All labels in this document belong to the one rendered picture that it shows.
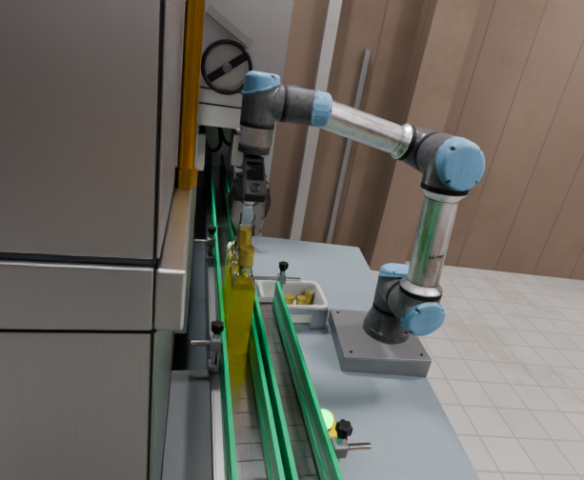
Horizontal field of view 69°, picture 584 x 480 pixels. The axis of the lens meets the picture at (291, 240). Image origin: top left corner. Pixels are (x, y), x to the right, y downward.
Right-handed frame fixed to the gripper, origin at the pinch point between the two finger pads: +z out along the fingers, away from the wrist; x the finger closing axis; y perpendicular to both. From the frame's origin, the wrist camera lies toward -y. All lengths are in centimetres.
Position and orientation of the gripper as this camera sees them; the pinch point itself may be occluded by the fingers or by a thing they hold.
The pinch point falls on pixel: (245, 231)
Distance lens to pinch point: 100.8
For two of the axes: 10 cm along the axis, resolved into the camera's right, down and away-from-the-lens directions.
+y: -2.0, -4.1, 8.9
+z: -1.5, 9.1, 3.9
